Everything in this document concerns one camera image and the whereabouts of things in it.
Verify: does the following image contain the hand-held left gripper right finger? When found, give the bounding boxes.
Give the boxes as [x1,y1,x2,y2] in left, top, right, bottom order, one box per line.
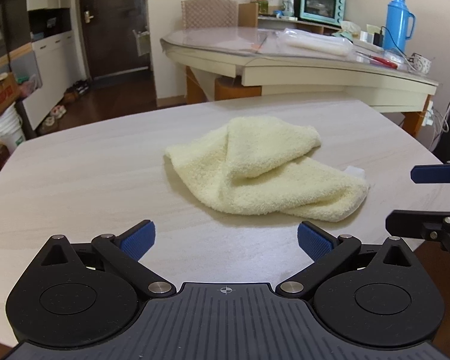
[275,221,413,296]

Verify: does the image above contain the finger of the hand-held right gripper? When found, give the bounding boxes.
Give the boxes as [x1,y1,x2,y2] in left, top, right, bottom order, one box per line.
[385,195,450,267]
[410,154,450,185]

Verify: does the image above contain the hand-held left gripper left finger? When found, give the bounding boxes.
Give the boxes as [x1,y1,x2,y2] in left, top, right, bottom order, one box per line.
[40,220,176,296]

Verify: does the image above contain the cream yellow towel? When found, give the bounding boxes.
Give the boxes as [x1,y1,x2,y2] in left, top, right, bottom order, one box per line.
[165,116,371,223]

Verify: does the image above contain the white power strip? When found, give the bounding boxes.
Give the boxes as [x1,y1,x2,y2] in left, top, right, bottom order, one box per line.
[422,99,436,127]

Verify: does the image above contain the polka dot mug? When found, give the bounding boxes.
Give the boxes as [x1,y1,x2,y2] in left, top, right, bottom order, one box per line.
[410,53,434,74]

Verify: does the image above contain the red scissors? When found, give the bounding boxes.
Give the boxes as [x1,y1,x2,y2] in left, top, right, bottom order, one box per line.
[367,55,399,70]

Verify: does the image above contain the blue thermos jug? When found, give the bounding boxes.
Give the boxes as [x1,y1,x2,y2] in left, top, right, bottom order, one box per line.
[385,0,416,52]

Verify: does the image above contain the pair of slippers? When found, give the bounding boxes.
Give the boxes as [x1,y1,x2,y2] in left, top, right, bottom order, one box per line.
[45,105,67,127]

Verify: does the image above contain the cream glass-topped dining table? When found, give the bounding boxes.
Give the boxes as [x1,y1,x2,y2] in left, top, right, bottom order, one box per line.
[160,26,439,136]

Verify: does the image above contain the dark shoes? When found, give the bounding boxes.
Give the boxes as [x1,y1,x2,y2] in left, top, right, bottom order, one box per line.
[63,79,91,103]

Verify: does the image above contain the white plastic bucket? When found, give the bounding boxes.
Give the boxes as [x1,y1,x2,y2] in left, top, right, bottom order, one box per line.
[0,103,27,154]

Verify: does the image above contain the clear plastic bag with roll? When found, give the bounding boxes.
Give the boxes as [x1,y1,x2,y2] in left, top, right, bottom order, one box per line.
[277,28,355,58]

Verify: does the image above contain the printed cardboard carton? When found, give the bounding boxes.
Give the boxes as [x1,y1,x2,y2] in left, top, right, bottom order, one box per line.
[0,73,20,124]

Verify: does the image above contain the teal toaster oven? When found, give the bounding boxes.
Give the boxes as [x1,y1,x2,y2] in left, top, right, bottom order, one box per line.
[287,0,346,23]

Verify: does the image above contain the white cabinet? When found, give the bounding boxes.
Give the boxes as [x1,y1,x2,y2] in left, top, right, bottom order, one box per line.
[25,0,76,128]

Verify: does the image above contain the dark brown door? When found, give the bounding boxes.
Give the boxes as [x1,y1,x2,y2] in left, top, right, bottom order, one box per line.
[78,0,151,82]

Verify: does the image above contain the brown cardboard box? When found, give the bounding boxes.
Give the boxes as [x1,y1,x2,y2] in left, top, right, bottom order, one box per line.
[238,3,259,28]

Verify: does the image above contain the woven pattern chair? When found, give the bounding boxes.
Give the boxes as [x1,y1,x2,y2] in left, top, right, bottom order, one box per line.
[181,0,239,29]

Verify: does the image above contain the white cable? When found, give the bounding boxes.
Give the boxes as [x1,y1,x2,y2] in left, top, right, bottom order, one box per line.
[431,94,450,147]

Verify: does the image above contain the white wall basket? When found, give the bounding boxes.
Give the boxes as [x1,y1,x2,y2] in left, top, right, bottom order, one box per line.
[132,28,151,57]

